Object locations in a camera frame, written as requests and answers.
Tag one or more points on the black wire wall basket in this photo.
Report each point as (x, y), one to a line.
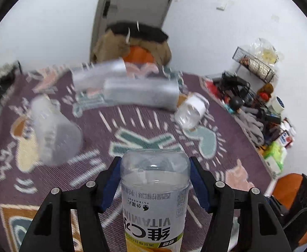
(254, 65)

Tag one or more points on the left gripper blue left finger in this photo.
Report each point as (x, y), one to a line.
(51, 230)

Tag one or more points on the grey crumpled blanket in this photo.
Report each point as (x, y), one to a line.
(252, 127)

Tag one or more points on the green tissue pack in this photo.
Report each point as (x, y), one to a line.
(274, 157)

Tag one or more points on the cartoon boy figurine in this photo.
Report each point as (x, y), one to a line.
(234, 105)

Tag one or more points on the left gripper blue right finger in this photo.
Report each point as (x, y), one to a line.
(259, 228)

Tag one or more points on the frosted translucent plastic cup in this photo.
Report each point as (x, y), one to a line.
(58, 138)

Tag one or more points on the tall silver paper cup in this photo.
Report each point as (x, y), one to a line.
(153, 92)

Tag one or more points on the purple patterned woven table cloth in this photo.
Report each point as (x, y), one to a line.
(109, 130)

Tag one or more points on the clear cup white label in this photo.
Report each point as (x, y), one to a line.
(191, 111)

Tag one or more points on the grey entrance door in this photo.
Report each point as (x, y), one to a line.
(148, 12)

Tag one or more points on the white tape roll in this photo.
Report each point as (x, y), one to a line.
(277, 105)

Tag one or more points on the orange plush toy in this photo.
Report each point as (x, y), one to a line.
(264, 93)

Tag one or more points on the black shoe rack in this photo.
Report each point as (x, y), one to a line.
(1, 82)

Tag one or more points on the orange label vitamin drink cup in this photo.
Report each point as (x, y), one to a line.
(155, 186)

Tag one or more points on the silver cup behind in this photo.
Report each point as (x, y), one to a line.
(93, 76)

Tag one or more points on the brown coat on chair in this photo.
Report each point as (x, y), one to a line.
(133, 42)

